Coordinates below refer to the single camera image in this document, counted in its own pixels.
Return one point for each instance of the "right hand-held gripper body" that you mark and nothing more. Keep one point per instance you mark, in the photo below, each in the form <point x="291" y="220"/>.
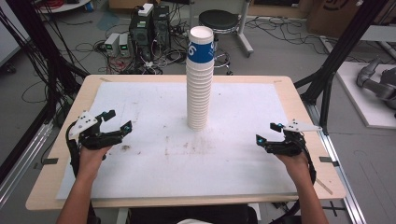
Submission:
<point x="291" y="144"/>

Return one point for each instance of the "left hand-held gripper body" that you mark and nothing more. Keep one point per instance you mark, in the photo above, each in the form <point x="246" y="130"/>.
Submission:
<point x="93" y="138"/>

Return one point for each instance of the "stack of white paper cups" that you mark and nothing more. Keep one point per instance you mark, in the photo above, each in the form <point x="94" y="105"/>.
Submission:
<point x="200" y="93"/>

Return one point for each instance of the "person's right hand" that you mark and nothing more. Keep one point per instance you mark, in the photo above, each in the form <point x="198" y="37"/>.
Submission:
<point x="297" y="166"/>

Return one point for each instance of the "person's left hand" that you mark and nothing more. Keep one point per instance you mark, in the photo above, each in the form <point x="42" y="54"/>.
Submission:
<point x="90" y="161"/>

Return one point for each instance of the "black tape strip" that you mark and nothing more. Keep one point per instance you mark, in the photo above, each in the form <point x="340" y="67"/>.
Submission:
<point x="49" y="161"/>
<point x="327" y="160"/>

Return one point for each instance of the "wooden table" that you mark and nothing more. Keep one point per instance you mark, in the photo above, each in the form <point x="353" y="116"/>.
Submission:
<point x="311" y="186"/>

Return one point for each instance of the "white table mat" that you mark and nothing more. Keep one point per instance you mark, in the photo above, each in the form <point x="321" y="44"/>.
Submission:
<point x="174" y="168"/>

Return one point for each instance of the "grey power supply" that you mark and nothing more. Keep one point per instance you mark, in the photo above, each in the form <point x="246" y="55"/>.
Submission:
<point x="124" y="44"/>
<point x="111" y="43"/>

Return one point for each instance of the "white platform board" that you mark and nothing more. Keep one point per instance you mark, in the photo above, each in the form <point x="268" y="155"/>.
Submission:
<point x="370" y="112"/>

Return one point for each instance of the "black computer tower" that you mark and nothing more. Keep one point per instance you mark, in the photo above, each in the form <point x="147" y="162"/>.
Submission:
<point x="146" y="34"/>

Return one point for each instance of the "person's dark clothing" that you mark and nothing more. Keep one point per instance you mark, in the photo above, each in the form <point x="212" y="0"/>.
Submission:
<point x="193" y="214"/>

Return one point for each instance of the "white desk leg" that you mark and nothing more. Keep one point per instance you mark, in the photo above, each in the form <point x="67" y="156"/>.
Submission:
<point x="244" y="28"/>

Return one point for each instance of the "blue tape roll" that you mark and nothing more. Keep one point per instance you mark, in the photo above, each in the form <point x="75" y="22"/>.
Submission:
<point x="89" y="6"/>

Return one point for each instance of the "white box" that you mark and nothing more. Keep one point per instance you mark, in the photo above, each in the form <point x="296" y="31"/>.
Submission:
<point x="145" y="10"/>

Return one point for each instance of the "round white table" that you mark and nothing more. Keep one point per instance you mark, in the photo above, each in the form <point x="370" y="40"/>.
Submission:
<point x="62" y="5"/>

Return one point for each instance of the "black round stool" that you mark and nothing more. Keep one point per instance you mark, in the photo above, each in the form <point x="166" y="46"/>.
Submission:
<point x="218" y="19"/>

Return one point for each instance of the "cardboard box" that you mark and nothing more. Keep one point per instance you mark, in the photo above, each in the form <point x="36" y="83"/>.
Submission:
<point x="336" y="15"/>

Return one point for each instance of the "aluminium rail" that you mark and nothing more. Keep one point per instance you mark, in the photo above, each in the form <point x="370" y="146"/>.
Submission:
<point x="21" y="161"/>
<point x="342" y="174"/>

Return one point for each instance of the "black metal frame post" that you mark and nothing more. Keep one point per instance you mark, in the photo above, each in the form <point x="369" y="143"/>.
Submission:
<point x="34" y="40"/>
<point x="345" y="46"/>

